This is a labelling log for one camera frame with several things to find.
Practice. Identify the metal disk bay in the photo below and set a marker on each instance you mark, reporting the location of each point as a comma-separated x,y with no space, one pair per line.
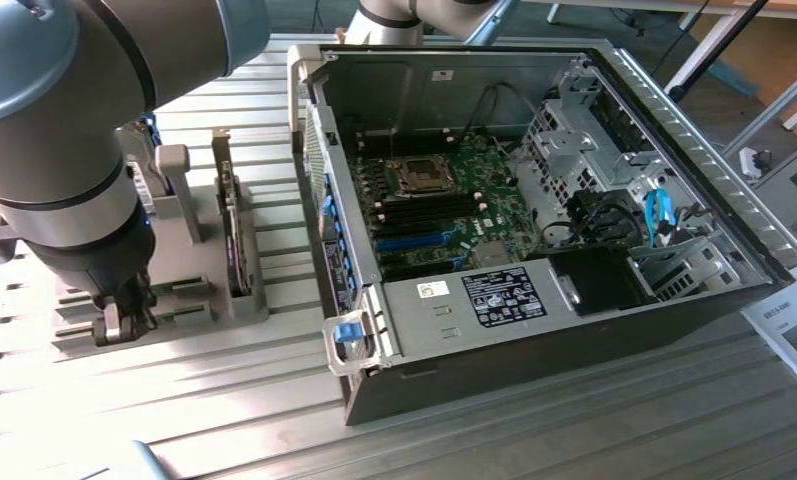
572,145

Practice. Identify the blue grey object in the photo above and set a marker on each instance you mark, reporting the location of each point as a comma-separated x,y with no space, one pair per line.
131,462

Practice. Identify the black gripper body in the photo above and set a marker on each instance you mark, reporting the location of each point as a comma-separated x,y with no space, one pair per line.
98,265

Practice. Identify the green motherboard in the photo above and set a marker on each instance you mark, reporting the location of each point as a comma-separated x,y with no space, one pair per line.
485,200

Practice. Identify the grey power supply unit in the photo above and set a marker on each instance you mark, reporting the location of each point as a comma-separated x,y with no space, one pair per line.
451,310

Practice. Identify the black tripod pole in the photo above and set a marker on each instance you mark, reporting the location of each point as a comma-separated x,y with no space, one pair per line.
712,47

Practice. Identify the green RAM stick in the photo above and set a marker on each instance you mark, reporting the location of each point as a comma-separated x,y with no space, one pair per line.
187,313
186,286

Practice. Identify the CPU socket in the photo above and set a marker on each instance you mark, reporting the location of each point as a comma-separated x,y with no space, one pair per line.
419,176

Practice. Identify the silver chipset heatsink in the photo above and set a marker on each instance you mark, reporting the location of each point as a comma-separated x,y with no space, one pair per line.
491,255

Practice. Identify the graphics card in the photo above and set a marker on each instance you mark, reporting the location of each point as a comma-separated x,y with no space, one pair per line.
234,225

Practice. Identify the printed paper sheet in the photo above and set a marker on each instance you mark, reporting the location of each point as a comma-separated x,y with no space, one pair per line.
792,330

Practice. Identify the grey parts rack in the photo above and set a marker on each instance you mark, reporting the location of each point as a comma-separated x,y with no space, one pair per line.
191,210

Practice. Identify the silver hard disk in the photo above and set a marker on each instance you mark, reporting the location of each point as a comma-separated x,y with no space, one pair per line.
139,170

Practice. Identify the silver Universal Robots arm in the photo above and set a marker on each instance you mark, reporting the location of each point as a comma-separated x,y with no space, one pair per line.
44,100

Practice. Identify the black open PC case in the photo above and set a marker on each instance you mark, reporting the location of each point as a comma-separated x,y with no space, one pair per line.
572,360

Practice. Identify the white power strip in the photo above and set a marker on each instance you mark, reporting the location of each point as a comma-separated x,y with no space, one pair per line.
754,161

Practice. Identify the blue expansion slot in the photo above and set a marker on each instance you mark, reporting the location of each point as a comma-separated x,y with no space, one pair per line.
407,242

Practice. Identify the grey computer box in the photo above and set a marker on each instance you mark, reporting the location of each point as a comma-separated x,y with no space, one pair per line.
794,190

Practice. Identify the black expansion slot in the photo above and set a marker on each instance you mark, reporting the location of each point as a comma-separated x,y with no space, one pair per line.
419,263

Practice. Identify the black RAM slot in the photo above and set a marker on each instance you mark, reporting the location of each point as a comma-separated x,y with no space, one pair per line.
431,201
434,212

